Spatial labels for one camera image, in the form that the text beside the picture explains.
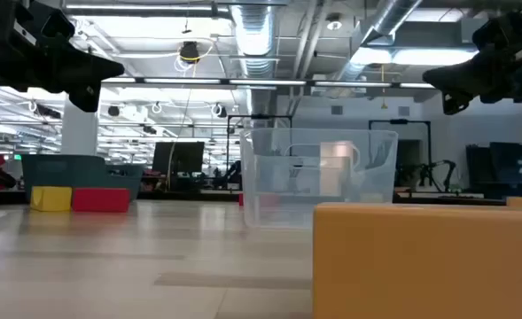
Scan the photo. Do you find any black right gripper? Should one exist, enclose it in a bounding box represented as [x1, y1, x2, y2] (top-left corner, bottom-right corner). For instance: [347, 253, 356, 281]
[423, 6, 522, 115]

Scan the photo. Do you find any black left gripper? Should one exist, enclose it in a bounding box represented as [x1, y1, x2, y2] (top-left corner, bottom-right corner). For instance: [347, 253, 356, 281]
[0, 0, 126, 113]

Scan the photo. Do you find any red rectangular block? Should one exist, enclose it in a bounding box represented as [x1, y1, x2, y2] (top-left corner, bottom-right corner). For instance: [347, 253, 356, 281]
[71, 187, 131, 214]

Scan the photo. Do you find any yellow block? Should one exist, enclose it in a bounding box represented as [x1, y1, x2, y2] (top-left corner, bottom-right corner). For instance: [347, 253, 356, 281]
[29, 185, 73, 213]

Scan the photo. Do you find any pink block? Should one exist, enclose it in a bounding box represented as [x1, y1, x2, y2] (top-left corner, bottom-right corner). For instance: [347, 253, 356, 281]
[238, 192, 280, 207]

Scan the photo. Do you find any white pillar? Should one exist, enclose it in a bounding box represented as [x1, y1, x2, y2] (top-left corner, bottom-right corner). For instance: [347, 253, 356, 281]
[60, 95, 100, 156]

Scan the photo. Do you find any dark blue cabinet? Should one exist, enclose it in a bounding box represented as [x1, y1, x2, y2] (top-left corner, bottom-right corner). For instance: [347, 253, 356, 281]
[465, 141, 522, 199]

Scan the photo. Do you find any teal plastic bin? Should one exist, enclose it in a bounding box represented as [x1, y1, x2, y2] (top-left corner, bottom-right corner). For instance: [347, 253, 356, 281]
[20, 153, 145, 205]

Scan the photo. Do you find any black monitor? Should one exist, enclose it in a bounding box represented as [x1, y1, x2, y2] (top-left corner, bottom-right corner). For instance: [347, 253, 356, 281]
[152, 141, 206, 175]

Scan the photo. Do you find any clear plastic bin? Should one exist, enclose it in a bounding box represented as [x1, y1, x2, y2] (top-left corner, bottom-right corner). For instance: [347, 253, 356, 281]
[238, 128, 399, 230]

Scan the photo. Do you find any yellow hanging cord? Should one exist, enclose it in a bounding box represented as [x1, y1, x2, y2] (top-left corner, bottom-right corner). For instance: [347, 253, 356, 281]
[378, 64, 388, 111]

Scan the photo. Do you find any silver ceiling duct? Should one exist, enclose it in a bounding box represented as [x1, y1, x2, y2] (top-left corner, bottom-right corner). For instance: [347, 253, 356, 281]
[335, 0, 424, 83]
[230, 4, 279, 116]

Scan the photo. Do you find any black ceiling cable reel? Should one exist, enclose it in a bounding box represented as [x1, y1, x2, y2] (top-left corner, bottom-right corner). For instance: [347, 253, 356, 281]
[179, 40, 202, 66]

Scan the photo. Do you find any ceiling light rail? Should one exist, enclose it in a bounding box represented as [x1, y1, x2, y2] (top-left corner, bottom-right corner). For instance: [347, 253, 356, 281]
[99, 76, 439, 90]

